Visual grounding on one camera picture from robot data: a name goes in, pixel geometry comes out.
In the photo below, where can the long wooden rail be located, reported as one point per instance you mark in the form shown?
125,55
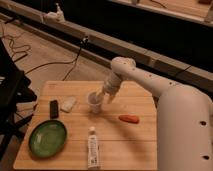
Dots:
164,44

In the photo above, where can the black chair frame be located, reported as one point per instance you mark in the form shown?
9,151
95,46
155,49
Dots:
14,89

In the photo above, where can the white tube with cap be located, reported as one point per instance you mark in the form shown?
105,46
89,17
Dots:
93,150

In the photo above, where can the white ceramic cup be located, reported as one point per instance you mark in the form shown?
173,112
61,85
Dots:
94,100

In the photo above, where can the wooden board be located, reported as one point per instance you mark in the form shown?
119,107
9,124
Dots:
123,146

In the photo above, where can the white clamp on rail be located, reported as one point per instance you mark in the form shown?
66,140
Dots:
58,15

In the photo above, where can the green ceramic bowl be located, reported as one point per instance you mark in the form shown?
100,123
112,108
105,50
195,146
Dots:
47,139

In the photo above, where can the orange carrot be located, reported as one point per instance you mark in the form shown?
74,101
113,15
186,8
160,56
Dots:
129,118

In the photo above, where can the black rectangular block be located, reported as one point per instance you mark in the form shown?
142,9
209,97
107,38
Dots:
54,112

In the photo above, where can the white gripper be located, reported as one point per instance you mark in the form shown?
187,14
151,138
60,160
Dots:
111,86

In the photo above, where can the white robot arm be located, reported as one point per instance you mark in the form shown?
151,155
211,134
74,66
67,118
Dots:
183,117

